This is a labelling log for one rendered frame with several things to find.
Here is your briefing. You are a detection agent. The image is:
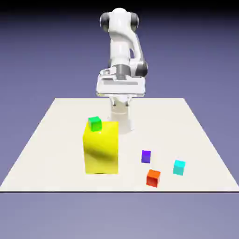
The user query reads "small orange cube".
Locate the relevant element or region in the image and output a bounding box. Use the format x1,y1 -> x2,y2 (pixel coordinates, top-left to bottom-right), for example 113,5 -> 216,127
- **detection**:
146,169 -> 161,188

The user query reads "small purple cube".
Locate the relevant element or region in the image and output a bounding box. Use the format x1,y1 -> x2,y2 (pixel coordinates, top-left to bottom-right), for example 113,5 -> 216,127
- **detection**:
141,150 -> 151,164

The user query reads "small cyan cube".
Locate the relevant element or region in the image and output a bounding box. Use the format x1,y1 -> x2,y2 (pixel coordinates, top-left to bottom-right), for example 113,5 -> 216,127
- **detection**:
172,159 -> 186,176

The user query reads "large yellow box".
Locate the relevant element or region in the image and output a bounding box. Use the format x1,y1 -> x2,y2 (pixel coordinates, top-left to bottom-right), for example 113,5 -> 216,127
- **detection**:
82,121 -> 120,175

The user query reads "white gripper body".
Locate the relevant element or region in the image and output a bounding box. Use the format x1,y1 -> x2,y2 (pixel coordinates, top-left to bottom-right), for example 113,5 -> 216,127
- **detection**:
95,74 -> 147,98

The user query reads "small green cube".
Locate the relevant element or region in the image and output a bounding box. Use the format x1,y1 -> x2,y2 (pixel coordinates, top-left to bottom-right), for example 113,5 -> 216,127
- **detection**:
87,116 -> 103,132

